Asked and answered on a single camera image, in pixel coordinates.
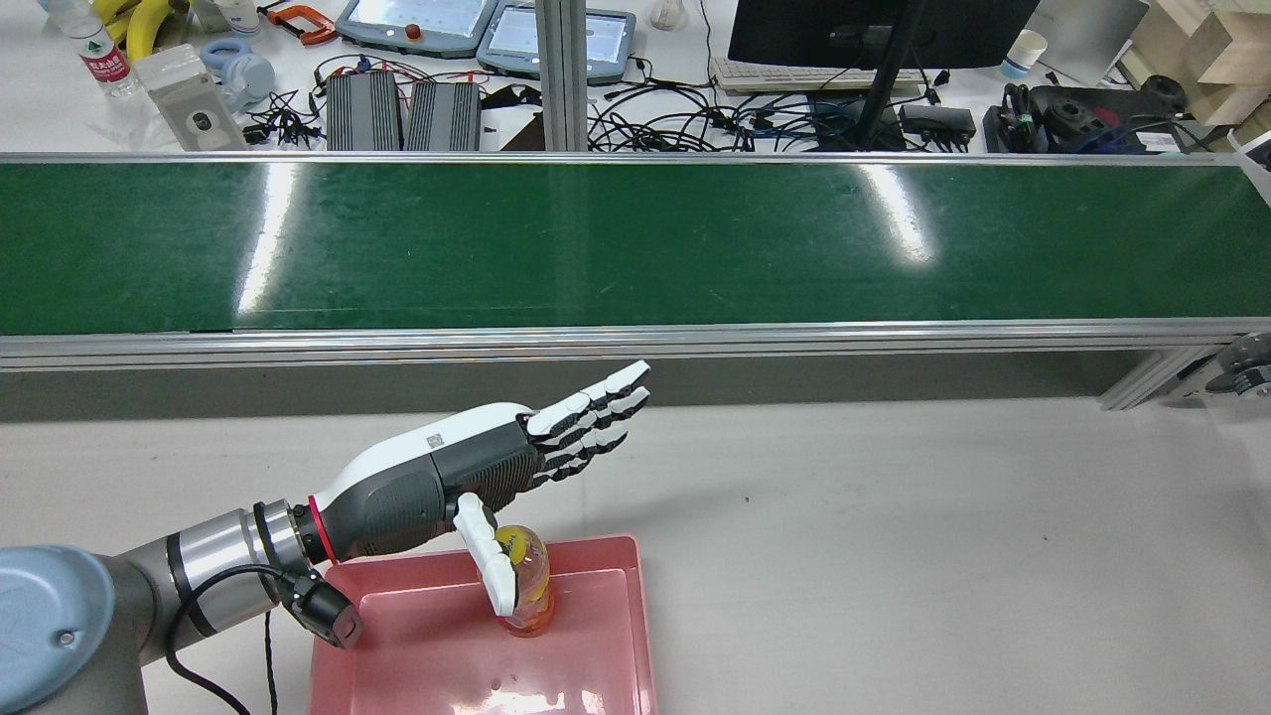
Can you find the light wooden box stack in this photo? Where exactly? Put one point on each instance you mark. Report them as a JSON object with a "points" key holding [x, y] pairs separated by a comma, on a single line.
{"points": [[1211, 50]]}

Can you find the pink plastic basket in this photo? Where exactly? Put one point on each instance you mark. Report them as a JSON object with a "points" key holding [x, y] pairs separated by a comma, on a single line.
{"points": [[417, 655]]}

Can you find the left UR5e robot arm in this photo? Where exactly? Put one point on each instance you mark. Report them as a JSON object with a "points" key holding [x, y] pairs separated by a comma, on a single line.
{"points": [[60, 626]]}

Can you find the water bottle red label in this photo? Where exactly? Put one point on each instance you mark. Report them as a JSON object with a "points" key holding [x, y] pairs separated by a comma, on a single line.
{"points": [[99, 55]]}

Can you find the orange drink bottle yellow cap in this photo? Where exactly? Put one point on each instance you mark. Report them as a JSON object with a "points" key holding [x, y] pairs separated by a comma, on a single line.
{"points": [[531, 596]]}

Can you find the blue headphones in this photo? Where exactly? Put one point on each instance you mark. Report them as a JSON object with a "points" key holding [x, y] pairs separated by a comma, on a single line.
{"points": [[238, 68]]}

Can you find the black computer monitor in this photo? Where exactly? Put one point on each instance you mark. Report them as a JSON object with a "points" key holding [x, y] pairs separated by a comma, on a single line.
{"points": [[874, 30]]}

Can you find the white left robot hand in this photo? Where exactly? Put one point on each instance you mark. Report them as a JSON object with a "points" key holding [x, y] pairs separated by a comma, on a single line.
{"points": [[427, 482]]}

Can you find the white keyboard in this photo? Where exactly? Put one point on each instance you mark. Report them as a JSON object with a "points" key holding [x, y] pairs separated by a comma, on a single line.
{"points": [[794, 74]]}

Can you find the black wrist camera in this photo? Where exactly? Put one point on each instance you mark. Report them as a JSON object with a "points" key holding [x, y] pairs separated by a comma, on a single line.
{"points": [[323, 611]]}

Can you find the paper cup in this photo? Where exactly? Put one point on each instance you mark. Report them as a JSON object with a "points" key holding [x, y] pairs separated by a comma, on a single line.
{"points": [[1023, 55]]}

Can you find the silver closed laptop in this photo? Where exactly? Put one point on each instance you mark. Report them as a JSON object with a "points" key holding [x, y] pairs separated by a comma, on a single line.
{"points": [[1087, 35]]}

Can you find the black power brick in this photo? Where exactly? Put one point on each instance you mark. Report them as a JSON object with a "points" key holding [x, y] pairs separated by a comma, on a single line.
{"points": [[362, 111], [444, 116]]}

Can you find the yellow banana bunch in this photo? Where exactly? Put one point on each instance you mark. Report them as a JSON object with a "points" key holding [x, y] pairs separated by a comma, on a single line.
{"points": [[144, 22]]}

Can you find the aluminium cell frame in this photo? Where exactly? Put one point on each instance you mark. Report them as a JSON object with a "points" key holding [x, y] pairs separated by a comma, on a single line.
{"points": [[562, 70]]}

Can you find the black motor device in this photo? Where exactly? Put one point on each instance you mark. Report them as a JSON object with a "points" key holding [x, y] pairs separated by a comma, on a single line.
{"points": [[1082, 119]]}

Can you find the green conveyor belt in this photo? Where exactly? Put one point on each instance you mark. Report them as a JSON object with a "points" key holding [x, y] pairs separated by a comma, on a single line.
{"points": [[596, 248]]}

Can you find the right UR5e robot arm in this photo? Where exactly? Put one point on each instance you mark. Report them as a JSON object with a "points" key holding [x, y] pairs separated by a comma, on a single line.
{"points": [[1246, 362]]}

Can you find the orange clamp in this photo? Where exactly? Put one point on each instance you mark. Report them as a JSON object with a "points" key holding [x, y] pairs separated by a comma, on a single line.
{"points": [[303, 22]]}

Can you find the grey teach pendant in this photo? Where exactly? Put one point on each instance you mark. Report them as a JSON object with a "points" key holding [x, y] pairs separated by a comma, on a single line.
{"points": [[417, 22], [561, 45]]}

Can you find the white computer mouse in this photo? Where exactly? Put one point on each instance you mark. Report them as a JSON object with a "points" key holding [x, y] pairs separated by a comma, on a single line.
{"points": [[668, 14]]}

